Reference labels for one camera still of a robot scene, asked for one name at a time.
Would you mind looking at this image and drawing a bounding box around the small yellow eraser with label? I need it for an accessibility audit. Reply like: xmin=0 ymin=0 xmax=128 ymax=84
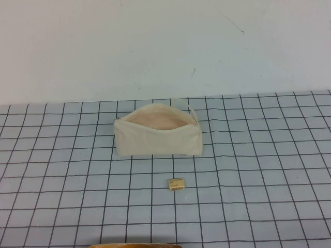
xmin=168 ymin=177 xmax=185 ymax=193

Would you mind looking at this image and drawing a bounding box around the orange-brown rounded object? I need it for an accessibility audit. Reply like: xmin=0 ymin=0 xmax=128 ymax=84
xmin=87 ymin=242 xmax=182 ymax=248

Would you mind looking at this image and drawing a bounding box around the blue grid tablecloth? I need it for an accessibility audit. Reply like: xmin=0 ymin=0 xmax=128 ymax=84
xmin=0 ymin=89 xmax=331 ymax=248

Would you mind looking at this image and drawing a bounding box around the cream fabric pencil case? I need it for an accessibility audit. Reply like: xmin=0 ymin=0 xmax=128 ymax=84
xmin=113 ymin=97 xmax=200 ymax=158

